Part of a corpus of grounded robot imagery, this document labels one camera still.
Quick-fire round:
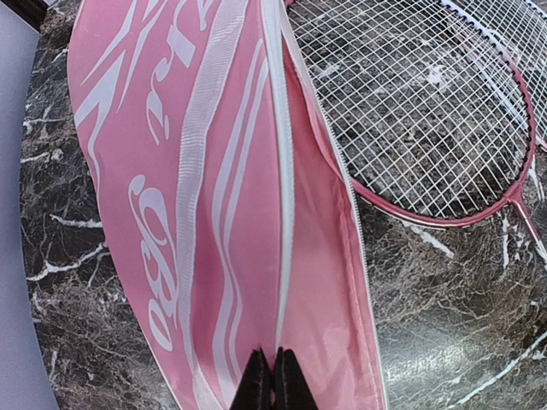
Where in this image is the pink-handled badminton racket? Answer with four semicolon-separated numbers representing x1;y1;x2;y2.
283;0;547;257
455;0;546;149

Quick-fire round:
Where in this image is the pink racket cover bag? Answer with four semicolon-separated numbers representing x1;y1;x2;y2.
68;1;388;409

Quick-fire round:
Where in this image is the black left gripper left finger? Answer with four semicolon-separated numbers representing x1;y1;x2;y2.
230;348;273;410

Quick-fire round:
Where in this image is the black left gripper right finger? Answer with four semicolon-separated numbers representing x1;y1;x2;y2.
273;348;318;410

